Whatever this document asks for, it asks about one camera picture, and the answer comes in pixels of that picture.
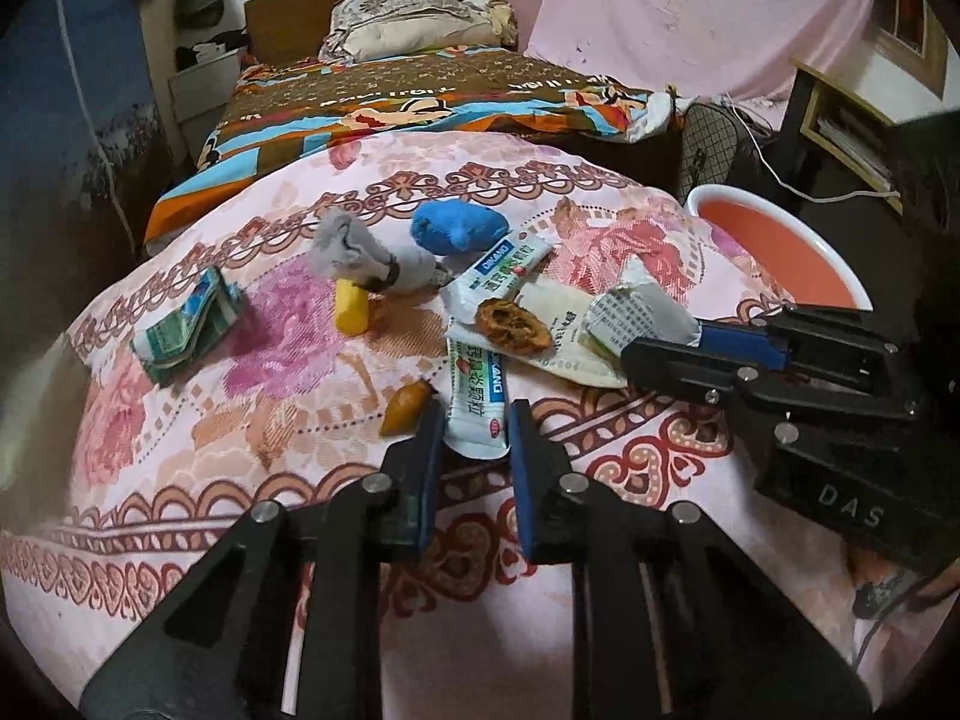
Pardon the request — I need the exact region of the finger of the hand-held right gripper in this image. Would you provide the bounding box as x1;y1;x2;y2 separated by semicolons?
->
621;337;927;451
696;304;901;395

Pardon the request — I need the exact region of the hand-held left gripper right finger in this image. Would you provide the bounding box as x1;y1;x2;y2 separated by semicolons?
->
507;399;882;720

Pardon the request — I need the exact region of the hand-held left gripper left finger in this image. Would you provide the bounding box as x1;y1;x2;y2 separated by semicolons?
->
79;399;449;720

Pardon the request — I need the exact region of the newspaper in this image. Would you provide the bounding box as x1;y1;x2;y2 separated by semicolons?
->
581;281;702;361

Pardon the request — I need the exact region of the white green sachet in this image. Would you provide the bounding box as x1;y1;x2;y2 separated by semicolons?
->
441;231;554;316
446;330;511;460

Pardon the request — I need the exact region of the orange basin with white rim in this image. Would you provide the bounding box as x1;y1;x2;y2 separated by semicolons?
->
684;184;875;312

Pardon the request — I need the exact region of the yellow cylinder piece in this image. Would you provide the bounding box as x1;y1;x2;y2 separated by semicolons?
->
335;279;370;336

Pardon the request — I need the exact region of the orange peel piece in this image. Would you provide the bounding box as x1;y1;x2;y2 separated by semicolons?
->
379;381;434;437

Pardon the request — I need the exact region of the white paper receipt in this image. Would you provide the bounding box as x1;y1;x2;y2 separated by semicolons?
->
517;277;631;389

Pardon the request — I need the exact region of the brown dried cookie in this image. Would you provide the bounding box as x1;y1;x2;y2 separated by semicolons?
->
476;298;554;353

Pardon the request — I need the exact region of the pink floral blanket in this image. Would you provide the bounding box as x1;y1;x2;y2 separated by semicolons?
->
0;131;938;720

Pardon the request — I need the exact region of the grey cloth bundle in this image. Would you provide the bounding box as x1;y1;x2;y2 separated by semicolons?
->
311;210;440;295

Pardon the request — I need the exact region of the blue cloth ball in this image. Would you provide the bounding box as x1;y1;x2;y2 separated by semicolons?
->
410;200;505;254

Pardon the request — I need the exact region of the wooden shelf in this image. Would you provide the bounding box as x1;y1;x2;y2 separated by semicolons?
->
780;60;908;196

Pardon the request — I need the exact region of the folded green packet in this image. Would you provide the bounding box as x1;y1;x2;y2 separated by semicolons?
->
131;266;245;385

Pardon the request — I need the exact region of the pink hanging cloth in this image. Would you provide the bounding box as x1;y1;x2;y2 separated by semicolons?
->
525;0;886;102

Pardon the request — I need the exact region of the brown orange printed blanket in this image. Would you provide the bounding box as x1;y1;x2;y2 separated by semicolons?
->
144;45;676;245

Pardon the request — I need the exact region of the beige crumpled cloth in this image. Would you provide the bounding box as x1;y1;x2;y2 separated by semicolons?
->
480;0;520;46

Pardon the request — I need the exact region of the floral pillow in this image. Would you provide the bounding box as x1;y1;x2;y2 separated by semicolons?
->
319;0;496;65

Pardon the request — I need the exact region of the white cabinet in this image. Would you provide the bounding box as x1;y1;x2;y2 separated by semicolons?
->
166;49;248;166

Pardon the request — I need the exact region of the wooden bed headboard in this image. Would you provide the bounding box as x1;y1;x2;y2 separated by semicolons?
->
244;0;470;65

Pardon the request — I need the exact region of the white cable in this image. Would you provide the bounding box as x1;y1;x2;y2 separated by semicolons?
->
724;94;901;203

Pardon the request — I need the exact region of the framed wall picture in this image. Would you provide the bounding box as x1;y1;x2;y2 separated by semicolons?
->
874;0;950;98

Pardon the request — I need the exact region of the white cord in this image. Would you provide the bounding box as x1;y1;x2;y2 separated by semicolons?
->
52;0;140;256

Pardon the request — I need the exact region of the blue starry wall poster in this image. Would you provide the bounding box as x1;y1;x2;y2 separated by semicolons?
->
0;0;177;256

